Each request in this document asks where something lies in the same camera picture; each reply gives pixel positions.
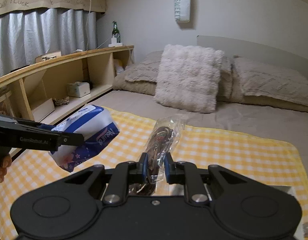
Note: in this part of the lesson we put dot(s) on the grey quilted pillow right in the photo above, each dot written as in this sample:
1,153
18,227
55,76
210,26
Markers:
261,80

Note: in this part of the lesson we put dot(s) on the wooden bedside shelf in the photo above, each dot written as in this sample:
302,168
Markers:
29,92

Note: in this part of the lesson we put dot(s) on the fluffy white pillow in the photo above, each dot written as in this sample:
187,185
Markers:
188,78

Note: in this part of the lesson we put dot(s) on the blue white tissue pack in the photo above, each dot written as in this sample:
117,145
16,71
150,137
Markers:
98,129

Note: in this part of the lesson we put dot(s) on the white tissue box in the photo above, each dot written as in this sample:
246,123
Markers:
78,89

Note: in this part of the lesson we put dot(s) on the clear bag with dark items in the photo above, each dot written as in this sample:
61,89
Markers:
163,139

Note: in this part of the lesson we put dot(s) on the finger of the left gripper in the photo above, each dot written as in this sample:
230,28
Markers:
38,134

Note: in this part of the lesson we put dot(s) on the grey headboard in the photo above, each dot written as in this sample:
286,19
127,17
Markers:
257,52

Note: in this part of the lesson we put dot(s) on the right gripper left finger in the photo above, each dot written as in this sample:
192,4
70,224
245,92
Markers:
121,177

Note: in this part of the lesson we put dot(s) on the yellow white checkered blanket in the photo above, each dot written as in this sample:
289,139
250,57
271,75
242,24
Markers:
269,161

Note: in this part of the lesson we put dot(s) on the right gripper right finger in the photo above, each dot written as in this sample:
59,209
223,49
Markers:
190,177

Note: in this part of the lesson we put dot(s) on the grey curtain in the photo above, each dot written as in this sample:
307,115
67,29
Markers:
26,35

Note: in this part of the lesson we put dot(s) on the grey quilted pillow left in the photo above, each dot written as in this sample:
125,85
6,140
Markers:
148,70

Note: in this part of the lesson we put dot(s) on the person's left hand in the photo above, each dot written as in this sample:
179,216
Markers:
5,164

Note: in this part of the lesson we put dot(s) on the grey quilted pillow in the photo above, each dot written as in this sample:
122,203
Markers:
148,70
261,80

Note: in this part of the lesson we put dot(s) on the green glass bottle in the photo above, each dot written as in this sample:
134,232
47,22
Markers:
116,33

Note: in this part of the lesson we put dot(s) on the white cardboard box tray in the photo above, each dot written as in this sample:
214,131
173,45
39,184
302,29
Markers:
244,191

